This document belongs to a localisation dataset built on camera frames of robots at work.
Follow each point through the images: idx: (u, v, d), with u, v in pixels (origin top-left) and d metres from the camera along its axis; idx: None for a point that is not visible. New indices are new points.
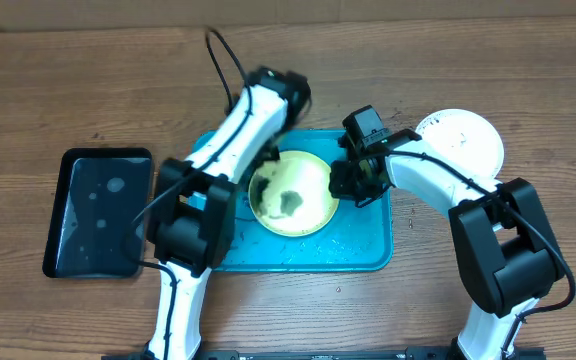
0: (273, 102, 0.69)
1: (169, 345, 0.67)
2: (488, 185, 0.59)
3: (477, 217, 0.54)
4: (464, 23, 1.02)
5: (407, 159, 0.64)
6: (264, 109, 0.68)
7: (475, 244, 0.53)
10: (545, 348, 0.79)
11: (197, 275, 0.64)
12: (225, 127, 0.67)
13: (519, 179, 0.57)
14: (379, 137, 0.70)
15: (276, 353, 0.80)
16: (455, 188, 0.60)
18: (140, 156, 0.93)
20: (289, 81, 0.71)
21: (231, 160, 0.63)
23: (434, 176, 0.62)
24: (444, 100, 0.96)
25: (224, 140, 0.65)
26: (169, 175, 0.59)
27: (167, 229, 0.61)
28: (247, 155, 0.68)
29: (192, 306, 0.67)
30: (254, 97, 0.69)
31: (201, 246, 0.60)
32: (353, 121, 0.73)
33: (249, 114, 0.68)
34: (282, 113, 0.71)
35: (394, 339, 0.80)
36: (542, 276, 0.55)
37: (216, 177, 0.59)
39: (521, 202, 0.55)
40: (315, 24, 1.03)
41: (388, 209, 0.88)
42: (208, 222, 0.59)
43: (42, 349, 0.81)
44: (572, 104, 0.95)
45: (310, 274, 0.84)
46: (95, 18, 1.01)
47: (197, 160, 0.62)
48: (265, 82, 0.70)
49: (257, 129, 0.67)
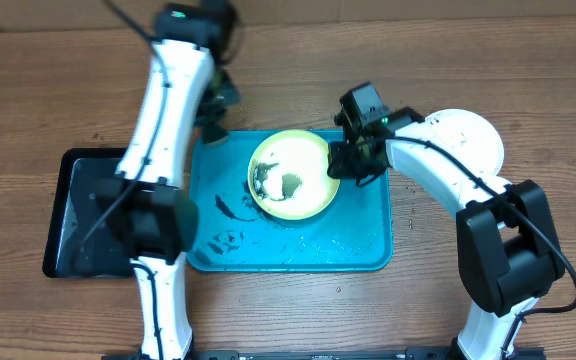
0: (190, 62, 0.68)
1: (161, 341, 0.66)
2: (496, 185, 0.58)
3: (484, 218, 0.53)
4: (464, 24, 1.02)
5: (411, 145, 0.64)
6: (180, 76, 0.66)
7: (482, 246, 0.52)
10: (545, 348, 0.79)
11: (171, 262, 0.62)
12: (148, 111, 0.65)
13: (527, 181, 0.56)
14: (377, 114, 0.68)
15: (276, 353, 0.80)
16: (459, 184, 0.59)
18: None
20: (203, 17, 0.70)
21: (165, 154, 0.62)
23: (439, 168, 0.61)
24: (444, 100, 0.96)
25: (151, 129, 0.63)
26: (104, 193, 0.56)
27: (129, 234, 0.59)
28: (185, 127, 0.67)
29: (175, 296, 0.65)
30: (166, 63, 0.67)
31: (167, 240, 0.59)
32: (351, 97, 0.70)
33: (168, 86, 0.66)
34: (206, 66, 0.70)
35: (395, 339, 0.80)
36: (543, 278, 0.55)
37: (157, 187, 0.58)
39: (530, 205, 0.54)
40: (315, 24, 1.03)
41: (388, 209, 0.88)
42: (163, 214, 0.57)
43: (42, 348, 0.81)
44: (572, 104, 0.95)
45: (310, 274, 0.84)
46: (94, 18, 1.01)
47: (128, 169, 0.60)
48: (174, 42, 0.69)
49: (183, 98, 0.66)
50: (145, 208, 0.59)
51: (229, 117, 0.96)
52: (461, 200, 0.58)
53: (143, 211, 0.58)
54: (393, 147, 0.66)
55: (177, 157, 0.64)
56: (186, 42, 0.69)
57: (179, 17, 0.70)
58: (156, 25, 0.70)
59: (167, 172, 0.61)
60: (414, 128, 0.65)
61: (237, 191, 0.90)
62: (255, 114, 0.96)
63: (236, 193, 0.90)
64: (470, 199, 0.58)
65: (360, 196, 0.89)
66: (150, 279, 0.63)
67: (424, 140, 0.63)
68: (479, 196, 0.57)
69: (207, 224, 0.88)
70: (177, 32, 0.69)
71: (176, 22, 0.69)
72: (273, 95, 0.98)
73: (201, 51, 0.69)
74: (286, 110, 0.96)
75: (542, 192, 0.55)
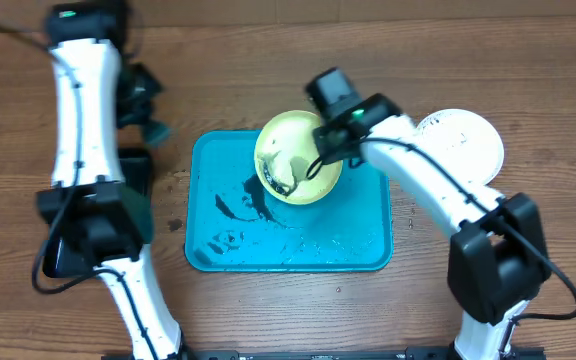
0: (94, 58, 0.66)
1: (151, 339, 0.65)
2: (488, 201, 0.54)
3: (480, 241, 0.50)
4: (464, 24, 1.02)
5: (388, 147, 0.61)
6: (87, 70, 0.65)
7: (480, 269, 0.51)
10: (545, 348, 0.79)
11: (136, 258, 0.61)
12: (66, 116, 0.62)
13: (520, 192, 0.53)
14: (348, 102, 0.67)
15: (276, 353, 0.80)
16: (447, 198, 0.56)
18: (140, 156, 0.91)
20: (92, 12, 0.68)
21: (94, 153, 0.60)
23: (423, 177, 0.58)
24: (444, 100, 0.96)
25: (72, 132, 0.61)
26: (46, 209, 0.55)
27: (86, 242, 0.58)
28: (111, 122, 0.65)
29: (152, 293, 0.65)
30: (70, 64, 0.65)
31: (124, 237, 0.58)
32: (317, 87, 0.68)
33: (78, 86, 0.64)
34: (112, 58, 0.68)
35: (395, 339, 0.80)
36: (532, 285, 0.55)
37: (97, 186, 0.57)
39: (525, 222, 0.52)
40: (315, 24, 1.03)
41: (388, 209, 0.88)
42: (112, 213, 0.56)
43: (42, 348, 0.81)
44: (573, 104, 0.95)
45: (310, 274, 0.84)
46: None
47: (65, 177, 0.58)
48: (71, 41, 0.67)
49: (98, 93, 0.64)
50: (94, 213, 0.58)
51: (229, 117, 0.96)
52: (453, 221, 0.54)
53: (92, 216, 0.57)
54: (373, 151, 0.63)
55: (110, 152, 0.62)
56: (84, 40, 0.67)
57: (70, 16, 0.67)
58: (47, 29, 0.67)
59: (102, 169, 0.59)
60: (393, 125, 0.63)
61: (237, 191, 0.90)
62: (255, 114, 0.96)
63: (236, 193, 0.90)
64: (463, 218, 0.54)
65: (360, 196, 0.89)
66: (120, 281, 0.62)
67: (405, 144, 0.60)
68: (472, 215, 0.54)
69: (207, 224, 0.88)
70: (72, 31, 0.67)
71: (67, 22, 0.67)
72: (273, 95, 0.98)
73: (102, 44, 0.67)
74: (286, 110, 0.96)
75: (535, 204, 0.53)
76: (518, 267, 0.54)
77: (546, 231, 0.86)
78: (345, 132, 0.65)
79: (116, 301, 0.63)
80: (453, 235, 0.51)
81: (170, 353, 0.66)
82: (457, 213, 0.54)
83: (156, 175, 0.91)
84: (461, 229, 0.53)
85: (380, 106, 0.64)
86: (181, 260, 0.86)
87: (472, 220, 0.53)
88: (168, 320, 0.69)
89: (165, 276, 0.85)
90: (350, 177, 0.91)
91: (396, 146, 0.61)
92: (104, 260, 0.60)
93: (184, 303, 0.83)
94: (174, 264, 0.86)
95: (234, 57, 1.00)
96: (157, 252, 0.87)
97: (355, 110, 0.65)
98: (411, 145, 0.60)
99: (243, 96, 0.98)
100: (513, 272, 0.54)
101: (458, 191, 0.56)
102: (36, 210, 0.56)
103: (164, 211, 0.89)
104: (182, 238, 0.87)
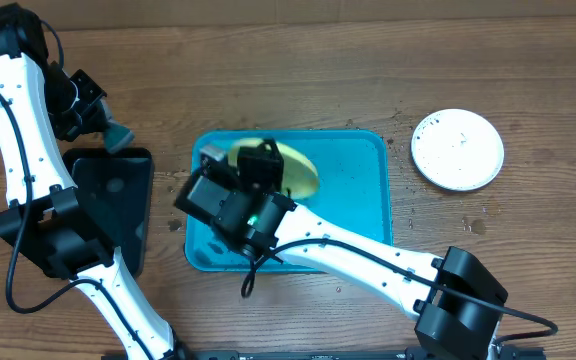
0: (15, 72, 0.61)
1: (144, 342, 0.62)
2: (428, 272, 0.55)
3: (436, 320, 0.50)
4: (463, 24, 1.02)
5: (303, 249, 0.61)
6: (15, 87, 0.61)
7: (453, 346, 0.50)
10: (545, 348, 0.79)
11: (110, 263, 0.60)
12: (5, 137, 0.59)
13: (449, 249, 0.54)
14: (232, 204, 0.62)
15: (276, 353, 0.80)
16: (388, 284, 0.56)
18: (140, 156, 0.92)
20: (0, 27, 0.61)
21: (42, 165, 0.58)
23: (355, 270, 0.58)
24: (444, 100, 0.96)
25: (15, 149, 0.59)
26: (8, 230, 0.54)
27: (55, 257, 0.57)
28: (49, 131, 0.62)
29: (136, 295, 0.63)
30: None
31: (91, 246, 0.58)
32: (190, 203, 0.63)
33: (9, 103, 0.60)
34: (35, 69, 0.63)
35: (395, 339, 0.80)
36: (501, 316, 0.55)
37: (51, 197, 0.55)
39: (461, 275, 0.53)
40: (315, 25, 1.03)
41: (388, 209, 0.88)
42: (79, 221, 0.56)
43: (42, 348, 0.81)
44: (573, 104, 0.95)
45: (310, 274, 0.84)
46: (94, 18, 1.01)
47: (17, 198, 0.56)
48: None
49: (31, 105, 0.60)
50: (58, 227, 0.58)
51: (229, 117, 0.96)
52: (406, 307, 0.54)
53: (56, 230, 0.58)
54: (289, 256, 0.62)
55: (58, 161, 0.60)
56: (2, 57, 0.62)
57: None
58: None
59: (54, 179, 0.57)
60: (293, 223, 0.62)
61: None
62: (255, 114, 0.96)
63: None
64: (414, 298, 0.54)
65: (359, 196, 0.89)
66: (98, 289, 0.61)
67: (320, 237, 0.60)
68: (421, 293, 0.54)
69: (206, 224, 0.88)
70: None
71: None
72: (272, 95, 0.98)
73: (20, 57, 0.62)
74: (286, 110, 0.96)
75: (467, 253, 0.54)
76: (484, 311, 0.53)
77: (546, 231, 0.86)
78: (249, 247, 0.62)
79: (102, 312, 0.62)
80: (416, 326, 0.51)
81: (166, 351, 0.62)
82: (405, 296, 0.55)
83: (156, 175, 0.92)
84: (418, 313, 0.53)
85: (269, 202, 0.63)
86: (182, 260, 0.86)
87: (424, 299, 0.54)
88: (157, 319, 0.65)
89: (164, 276, 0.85)
90: (351, 177, 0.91)
91: (309, 246, 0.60)
92: (79, 270, 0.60)
93: (184, 303, 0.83)
94: (174, 264, 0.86)
95: (234, 57, 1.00)
96: (157, 252, 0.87)
97: (248, 220, 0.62)
98: (326, 237, 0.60)
99: (242, 95, 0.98)
100: (483, 318, 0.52)
101: (393, 271, 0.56)
102: (0, 236, 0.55)
103: (164, 211, 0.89)
104: (182, 238, 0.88)
